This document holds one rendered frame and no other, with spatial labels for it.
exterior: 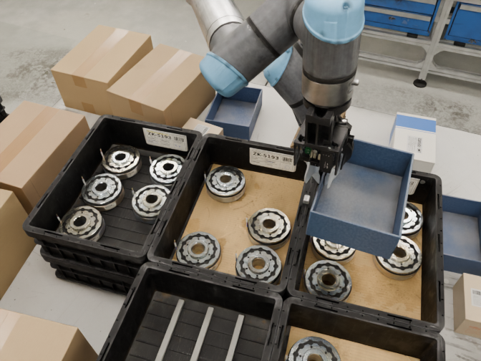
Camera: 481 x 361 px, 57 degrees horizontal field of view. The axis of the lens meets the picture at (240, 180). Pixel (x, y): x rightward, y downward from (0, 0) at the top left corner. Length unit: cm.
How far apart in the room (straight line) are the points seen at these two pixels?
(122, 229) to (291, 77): 61
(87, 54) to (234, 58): 106
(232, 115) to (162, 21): 208
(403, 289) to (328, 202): 31
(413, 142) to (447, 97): 159
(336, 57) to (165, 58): 106
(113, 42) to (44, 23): 211
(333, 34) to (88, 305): 89
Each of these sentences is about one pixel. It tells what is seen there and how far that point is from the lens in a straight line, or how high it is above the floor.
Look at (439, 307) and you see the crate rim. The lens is 96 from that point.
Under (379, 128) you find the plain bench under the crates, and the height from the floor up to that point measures 70.
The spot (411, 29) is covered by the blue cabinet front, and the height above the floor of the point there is 34.
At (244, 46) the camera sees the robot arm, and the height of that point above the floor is 137.
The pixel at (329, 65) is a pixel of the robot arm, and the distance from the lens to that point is 61.
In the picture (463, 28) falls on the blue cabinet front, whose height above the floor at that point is 41.
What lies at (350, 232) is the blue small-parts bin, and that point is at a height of 111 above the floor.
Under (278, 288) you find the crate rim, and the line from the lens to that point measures 91.
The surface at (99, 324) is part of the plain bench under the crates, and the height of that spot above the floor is 70.
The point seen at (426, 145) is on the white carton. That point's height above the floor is 79.
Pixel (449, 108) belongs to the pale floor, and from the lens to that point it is 294.
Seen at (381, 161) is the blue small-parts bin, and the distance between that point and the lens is 92.
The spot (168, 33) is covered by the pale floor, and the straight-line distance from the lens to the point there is 342.
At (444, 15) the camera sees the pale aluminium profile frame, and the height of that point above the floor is 46.
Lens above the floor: 174
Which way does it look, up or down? 49 degrees down
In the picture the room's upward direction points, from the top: 1 degrees counter-clockwise
